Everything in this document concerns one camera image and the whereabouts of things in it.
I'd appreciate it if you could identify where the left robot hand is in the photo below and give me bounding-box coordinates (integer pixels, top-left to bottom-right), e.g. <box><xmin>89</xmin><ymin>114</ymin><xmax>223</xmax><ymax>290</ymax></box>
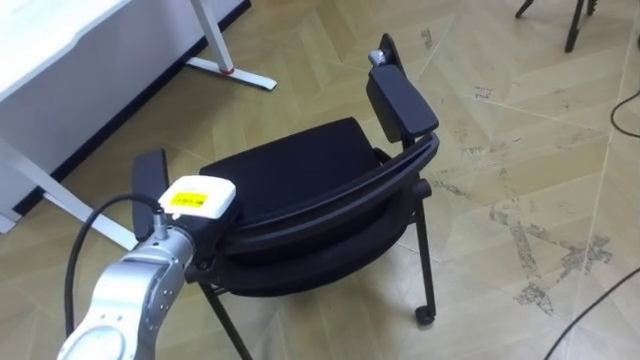
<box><xmin>158</xmin><ymin>174</ymin><xmax>241</xmax><ymax>282</ymax></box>

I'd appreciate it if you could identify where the black office chair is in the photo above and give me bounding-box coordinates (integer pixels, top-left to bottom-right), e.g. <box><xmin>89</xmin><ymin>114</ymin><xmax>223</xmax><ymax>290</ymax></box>
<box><xmin>131</xmin><ymin>32</ymin><xmax>441</xmax><ymax>360</ymax></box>

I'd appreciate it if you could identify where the white desk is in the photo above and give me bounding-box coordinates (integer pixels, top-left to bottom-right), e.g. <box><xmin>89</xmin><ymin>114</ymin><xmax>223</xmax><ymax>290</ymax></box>
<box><xmin>0</xmin><ymin>0</ymin><xmax>278</xmax><ymax>252</ymax></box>

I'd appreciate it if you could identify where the black tripod stand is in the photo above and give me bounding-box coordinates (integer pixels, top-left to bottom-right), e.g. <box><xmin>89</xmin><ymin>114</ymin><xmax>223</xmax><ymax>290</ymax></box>
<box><xmin>514</xmin><ymin>0</ymin><xmax>599</xmax><ymax>54</ymax></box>

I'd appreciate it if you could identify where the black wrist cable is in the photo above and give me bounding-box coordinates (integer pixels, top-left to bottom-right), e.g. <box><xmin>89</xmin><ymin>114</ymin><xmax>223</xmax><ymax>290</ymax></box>
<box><xmin>63</xmin><ymin>193</ymin><xmax>170</xmax><ymax>339</ymax></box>

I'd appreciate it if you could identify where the black floor cable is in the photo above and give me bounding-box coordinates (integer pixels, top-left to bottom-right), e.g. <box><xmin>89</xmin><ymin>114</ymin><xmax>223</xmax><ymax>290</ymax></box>
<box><xmin>543</xmin><ymin>266</ymin><xmax>640</xmax><ymax>360</ymax></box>
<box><xmin>609</xmin><ymin>88</ymin><xmax>640</xmax><ymax>140</ymax></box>

